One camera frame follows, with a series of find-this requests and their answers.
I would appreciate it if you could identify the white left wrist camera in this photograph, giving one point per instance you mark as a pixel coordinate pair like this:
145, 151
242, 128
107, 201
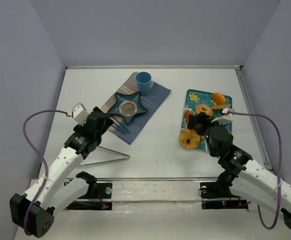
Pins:
80, 113

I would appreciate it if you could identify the teal floral tray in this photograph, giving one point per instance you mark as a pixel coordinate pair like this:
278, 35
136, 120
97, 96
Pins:
198, 97

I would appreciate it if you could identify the long brown bread stick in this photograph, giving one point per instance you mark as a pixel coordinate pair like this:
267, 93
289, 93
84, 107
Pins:
219, 107

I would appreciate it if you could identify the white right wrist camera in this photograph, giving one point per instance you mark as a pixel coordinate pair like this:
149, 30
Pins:
226, 117

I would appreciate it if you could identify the metal tongs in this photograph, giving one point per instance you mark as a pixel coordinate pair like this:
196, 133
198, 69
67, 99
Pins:
102, 156

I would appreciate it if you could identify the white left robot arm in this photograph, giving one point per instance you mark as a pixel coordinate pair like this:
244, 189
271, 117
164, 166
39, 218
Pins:
36, 208

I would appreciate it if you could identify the large glazed bagel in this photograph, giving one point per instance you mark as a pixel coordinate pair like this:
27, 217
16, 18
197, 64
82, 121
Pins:
189, 139

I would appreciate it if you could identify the blue plastic fork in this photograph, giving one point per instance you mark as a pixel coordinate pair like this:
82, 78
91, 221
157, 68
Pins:
119, 125

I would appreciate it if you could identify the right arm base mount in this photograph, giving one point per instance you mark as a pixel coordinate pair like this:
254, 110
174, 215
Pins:
217, 195

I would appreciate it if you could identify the blue striped cloth napkin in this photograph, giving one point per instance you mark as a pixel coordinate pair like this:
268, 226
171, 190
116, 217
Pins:
152, 102

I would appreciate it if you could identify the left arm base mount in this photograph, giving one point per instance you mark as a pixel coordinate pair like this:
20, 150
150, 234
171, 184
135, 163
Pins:
93, 199

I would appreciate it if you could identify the round orange bun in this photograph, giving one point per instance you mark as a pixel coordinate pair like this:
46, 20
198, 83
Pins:
218, 98

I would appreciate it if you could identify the blue star-shaped plate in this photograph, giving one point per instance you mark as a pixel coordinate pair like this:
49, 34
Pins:
127, 106

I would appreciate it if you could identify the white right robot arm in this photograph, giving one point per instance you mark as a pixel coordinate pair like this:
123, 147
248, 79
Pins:
243, 176

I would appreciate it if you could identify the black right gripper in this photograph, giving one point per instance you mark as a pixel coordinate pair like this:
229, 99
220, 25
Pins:
198, 121

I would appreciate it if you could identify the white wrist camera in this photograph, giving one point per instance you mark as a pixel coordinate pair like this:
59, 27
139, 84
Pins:
80, 113
226, 117

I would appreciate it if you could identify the blue plastic cup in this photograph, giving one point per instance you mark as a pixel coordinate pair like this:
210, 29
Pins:
143, 80

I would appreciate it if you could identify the croissant bread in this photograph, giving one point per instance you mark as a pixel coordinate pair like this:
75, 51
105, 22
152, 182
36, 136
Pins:
187, 113

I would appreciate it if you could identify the ring doughnut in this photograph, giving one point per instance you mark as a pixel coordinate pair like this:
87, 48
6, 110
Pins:
203, 108

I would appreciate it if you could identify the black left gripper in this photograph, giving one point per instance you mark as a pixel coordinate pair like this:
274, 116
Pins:
101, 121

